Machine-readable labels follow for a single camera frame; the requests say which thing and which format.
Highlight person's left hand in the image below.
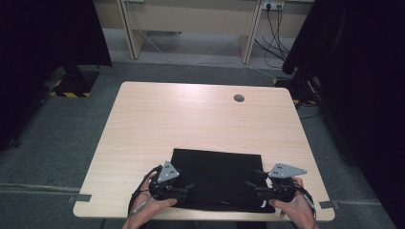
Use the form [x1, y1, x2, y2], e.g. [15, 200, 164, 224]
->
[127, 171, 178, 224]

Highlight thin black floor cable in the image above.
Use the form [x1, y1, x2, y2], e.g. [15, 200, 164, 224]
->
[299, 112, 323, 121]

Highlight grey left gripper cable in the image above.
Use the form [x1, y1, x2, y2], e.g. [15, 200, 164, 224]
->
[132, 201, 149, 215]

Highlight black tank top white trim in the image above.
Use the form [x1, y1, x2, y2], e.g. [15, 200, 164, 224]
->
[169, 148, 277, 214]

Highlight grey tape piece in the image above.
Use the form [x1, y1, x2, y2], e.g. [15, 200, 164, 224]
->
[318, 199, 341, 210]
[66, 194, 93, 205]

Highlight person's right hand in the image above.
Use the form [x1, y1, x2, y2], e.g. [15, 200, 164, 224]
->
[268, 177, 318, 224]

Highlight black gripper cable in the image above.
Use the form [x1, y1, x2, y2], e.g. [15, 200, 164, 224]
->
[127, 164, 163, 218]
[295, 184, 318, 220]

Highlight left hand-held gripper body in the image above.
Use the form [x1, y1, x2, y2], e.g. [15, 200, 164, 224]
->
[148, 160, 181, 201]

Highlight black cables bundle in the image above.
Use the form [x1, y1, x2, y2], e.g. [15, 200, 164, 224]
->
[253, 4, 292, 70]

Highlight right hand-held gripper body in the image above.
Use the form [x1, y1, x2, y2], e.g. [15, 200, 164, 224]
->
[267, 162, 309, 203]

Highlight white wall socket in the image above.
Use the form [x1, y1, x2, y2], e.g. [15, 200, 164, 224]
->
[261, 0, 286, 10]

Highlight beige desk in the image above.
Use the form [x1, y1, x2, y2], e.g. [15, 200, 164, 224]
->
[94, 0, 314, 65]

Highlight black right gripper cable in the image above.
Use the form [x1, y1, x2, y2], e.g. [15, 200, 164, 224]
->
[295, 184, 318, 220]

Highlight dark curtain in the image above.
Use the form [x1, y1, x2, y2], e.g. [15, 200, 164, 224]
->
[0, 0, 113, 151]
[281, 0, 405, 229]

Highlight black stand base striped tape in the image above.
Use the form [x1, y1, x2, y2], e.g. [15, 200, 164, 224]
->
[47, 65, 100, 98]
[272, 68, 322, 108]

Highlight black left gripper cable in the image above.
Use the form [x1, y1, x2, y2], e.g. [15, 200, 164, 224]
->
[127, 164, 163, 218]

